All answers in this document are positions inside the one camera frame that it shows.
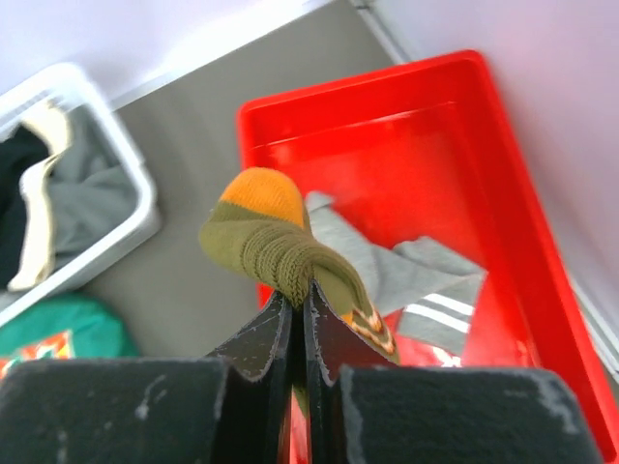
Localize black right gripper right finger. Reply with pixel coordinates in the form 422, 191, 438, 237
303, 284, 604, 463

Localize grey sock with white stripes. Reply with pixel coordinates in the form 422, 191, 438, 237
304, 189, 487, 316

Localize white plastic laundry basket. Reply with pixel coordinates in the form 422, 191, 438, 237
1, 63, 161, 324

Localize cream cloth strip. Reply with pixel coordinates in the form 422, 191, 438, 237
7, 99, 73, 292

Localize olive orange striped sock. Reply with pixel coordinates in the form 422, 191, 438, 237
199, 167, 399, 363

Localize green jersey shirt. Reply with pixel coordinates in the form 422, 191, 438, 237
1, 293, 139, 377

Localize black clothes in basket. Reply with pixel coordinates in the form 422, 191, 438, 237
0, 125, 48, 291

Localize grey cloth in basket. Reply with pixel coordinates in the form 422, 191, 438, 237
47, 106, 136, 268

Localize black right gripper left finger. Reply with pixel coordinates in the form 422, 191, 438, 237
1, 294, 293, 463

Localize red plastic bin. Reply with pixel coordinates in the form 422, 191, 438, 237
237, 50, 618, 463

